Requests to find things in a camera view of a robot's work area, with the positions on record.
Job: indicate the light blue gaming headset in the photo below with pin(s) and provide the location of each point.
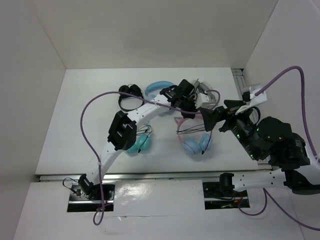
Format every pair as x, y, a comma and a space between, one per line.
153, 89

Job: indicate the grey white wired headset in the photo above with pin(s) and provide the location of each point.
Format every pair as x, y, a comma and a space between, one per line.
206, 88

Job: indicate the aluminium rail front edge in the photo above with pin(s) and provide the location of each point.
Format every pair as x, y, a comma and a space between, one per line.
139, 176

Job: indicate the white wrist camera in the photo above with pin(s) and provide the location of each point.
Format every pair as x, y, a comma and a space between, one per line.
252, 97
204, 101

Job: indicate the teal white cat-ear headphones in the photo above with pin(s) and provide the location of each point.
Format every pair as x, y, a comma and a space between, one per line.
143, 140

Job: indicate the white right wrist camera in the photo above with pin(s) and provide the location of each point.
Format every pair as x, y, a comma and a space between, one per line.
252, 97

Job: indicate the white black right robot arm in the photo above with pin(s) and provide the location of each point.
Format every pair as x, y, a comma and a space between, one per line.
267, 138

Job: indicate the aluminium rail right side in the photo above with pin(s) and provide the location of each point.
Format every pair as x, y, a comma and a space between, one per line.
241, 87

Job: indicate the pink blue cat-ear headphones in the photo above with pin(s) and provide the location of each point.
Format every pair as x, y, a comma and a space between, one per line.
192, 145

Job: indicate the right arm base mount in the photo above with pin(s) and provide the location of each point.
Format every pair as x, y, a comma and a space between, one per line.
214, 199

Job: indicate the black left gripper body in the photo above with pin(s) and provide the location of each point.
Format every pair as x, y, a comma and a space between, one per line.
187, 104

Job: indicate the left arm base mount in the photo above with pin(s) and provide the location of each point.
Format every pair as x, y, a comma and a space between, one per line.
79, 202

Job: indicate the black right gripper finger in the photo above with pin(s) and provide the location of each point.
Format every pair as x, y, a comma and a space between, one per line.
234, 103
211, 117

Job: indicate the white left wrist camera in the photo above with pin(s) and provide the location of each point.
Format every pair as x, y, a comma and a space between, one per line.
204, 101

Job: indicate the small black on-ear headphones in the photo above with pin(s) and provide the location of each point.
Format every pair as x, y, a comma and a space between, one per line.
130, 91

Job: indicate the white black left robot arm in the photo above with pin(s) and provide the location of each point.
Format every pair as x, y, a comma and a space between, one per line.
123, 129

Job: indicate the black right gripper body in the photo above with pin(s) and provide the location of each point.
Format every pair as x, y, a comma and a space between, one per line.
239, 125

